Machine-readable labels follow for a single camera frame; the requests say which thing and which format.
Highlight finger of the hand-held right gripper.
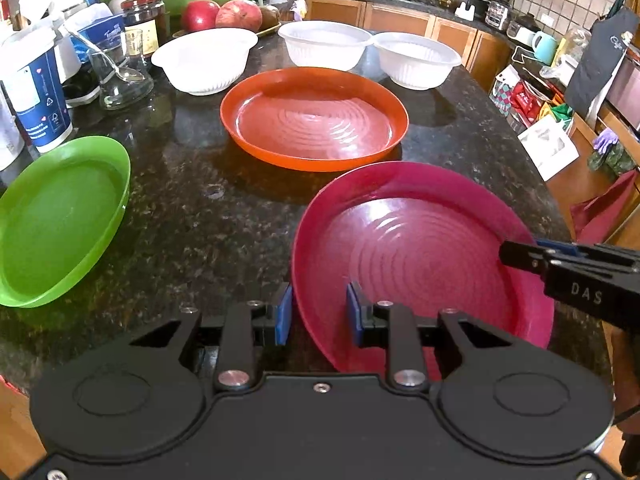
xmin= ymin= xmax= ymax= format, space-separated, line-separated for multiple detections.
xmin=499 ymin=239 xmax=640 ymax=276

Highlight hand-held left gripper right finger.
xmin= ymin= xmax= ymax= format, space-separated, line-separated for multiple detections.
xmin=346 ymin=281 xmax=522 ymax=395

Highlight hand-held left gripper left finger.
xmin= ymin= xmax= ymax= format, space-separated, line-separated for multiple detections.
xmin=129 ymin=282 xmax=294 ymax=395

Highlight magenta plastic plate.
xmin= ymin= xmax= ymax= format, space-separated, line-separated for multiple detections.
xmin=291 ymin=161 xmax=556 ymax=373

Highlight orange plastic plate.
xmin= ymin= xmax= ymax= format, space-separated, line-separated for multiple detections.
xmin=220 ymin=67 xmax=410 ymax=173

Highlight white ribbed bowl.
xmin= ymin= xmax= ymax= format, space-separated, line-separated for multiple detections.
xmin=277 ymin=21 xmax=374 ymax=72
xmin=151 ymin=27 xmax=259 ymax=96
xmin=371 ymin=32 xmax=463 ymax=92

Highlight green plastic plate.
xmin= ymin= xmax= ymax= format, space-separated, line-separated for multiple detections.
xmin=0 ymin=135 xmax=132 ymax=308

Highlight red hanging cloth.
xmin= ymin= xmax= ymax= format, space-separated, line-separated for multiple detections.
xmin=570 ymin=170 xmax=638 ymax=243

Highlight wooden side cabinet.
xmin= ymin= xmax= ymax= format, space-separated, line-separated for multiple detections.
xmin=547 ymin=110 xmax=640 ymax=261

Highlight white window box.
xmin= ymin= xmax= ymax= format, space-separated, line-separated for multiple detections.
xmin=517 ymin=115 xmax=581 ymax=182

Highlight dark floral cloth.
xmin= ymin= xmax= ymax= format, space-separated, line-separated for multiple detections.
xmin=587 ymin=142 xmax=636 ymax=173

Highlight purple rubber gloves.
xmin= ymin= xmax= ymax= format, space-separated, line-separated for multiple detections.
xmin=592 ymin=127 xmax=621 ymax=153

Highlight green gift bag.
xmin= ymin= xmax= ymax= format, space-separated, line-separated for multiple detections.
xmin=537 ymin=102 xmax=573 ymax=122

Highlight red snack bag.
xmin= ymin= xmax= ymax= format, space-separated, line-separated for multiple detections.
xmin=510 ymin=80 xmax=546 ymax=121

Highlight patterned white gift bag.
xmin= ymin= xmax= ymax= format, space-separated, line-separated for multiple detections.
xmin=490 ymin=65 xmax=521 ymax=111

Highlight pink metal appliance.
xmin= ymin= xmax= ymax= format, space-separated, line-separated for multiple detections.
xmin=607 ymin=55 xmax=640 ymax=116

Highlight teal mug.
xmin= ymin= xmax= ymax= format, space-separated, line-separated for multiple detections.
xmin=531 ymin=30 xmax=558 ymax=66

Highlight black apron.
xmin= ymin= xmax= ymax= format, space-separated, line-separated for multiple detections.
xmin=565 ymin=7 xmax=640 ymax=116

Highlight dark pot on white base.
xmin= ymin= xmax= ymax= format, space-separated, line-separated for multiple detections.
xmin=507 ymin=15 xmax=541 ymax=46

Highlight patterned small cooker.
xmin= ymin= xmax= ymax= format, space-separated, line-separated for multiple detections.
xmin=485 ymin=0 xmax=511 ymax=31

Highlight wooden lower cabinets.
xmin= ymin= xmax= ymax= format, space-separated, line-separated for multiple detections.
xmin=304 ymin=0 xmax=516 ymax=91

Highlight clear glass cup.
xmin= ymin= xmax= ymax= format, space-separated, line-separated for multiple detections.
xmin=87 ymin=42 xmax=155 ymax=111

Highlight yellow fruit tray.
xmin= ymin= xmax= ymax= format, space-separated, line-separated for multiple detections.
xmin=172 ymin=21 xmax=282 ymax=40

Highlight metal spoon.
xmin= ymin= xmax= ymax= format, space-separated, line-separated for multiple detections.
xmin=65 ymin=27 xmax=146 ymax=83

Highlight red yellow apple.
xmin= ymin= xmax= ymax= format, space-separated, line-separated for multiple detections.
xmin=216 ymin=0 xmax=263 ymax=32

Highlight dark red apple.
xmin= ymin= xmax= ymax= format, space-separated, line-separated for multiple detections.
xmin=181 ymin=0 xmax=221 ymax=32

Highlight dark sauce jar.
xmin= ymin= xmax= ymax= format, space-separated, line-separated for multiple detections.
xmin=120 ymin=0 xmax=168 ymax=58

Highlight blue paper cup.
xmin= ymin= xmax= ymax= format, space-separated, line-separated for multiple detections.
xmin=0 ymin=27 xmax=75 ymax=153

